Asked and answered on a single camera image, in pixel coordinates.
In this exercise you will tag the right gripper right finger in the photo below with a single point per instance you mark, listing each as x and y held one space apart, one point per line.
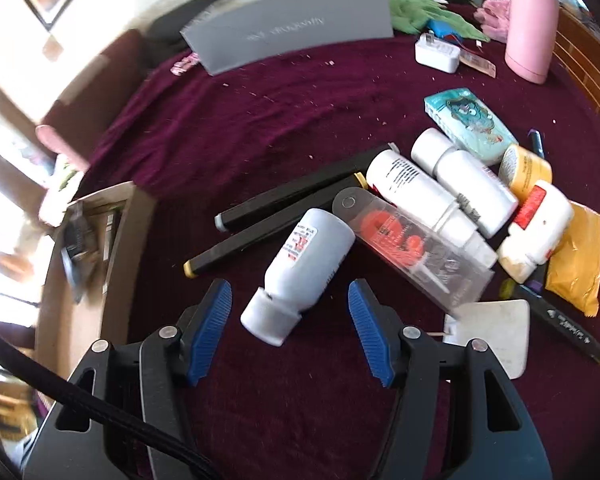
490 433

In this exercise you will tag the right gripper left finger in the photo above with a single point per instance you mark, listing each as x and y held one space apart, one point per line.
142 380

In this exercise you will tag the white power adapter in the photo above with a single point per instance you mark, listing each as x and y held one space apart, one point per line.
503 325

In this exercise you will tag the black marker green cap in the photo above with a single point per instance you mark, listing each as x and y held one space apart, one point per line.
552 317

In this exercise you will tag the clear case orange item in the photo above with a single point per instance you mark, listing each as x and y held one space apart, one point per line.
446 274

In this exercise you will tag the yellow padded envelope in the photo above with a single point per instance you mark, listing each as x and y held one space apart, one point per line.
574 268

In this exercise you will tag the white bottle red label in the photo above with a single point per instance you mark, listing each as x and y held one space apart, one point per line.
535 231

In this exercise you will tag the white lotion bottle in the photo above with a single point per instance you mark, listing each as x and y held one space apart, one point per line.
480 193

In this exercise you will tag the white bottle small label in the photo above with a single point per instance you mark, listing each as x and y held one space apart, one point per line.
298 275

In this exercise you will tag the white spray bottle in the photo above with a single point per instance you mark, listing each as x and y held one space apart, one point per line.
401 183

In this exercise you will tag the black marker yellow cap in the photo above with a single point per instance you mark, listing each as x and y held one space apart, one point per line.
269 226

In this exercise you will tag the black marker grey cap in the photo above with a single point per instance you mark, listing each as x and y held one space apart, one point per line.
260 206

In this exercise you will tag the black marker purple cap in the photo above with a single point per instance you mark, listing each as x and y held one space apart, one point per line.
536 139

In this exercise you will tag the cardboard tray box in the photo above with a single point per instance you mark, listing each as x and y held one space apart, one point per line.
66 328

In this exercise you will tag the teal tissue pack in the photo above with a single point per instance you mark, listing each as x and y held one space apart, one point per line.
470 124

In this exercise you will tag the maroon headboard cushion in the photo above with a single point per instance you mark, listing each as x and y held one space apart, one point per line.
91 102

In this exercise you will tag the pink label strip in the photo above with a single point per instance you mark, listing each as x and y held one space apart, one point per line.
476 62

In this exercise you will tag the white charger on bed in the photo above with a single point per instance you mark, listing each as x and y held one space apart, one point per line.
432 52

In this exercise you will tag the blue small object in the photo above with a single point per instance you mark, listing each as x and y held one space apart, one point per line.
443 30

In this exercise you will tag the pink cloth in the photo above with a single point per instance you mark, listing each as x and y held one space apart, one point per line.
493 17

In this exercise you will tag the green cloth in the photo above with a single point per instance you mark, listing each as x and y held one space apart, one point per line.
412 17

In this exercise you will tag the pink thermos flask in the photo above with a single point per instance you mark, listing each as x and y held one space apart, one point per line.
531 38

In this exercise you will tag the grey shoe box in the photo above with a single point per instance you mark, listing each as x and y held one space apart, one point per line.
232 33

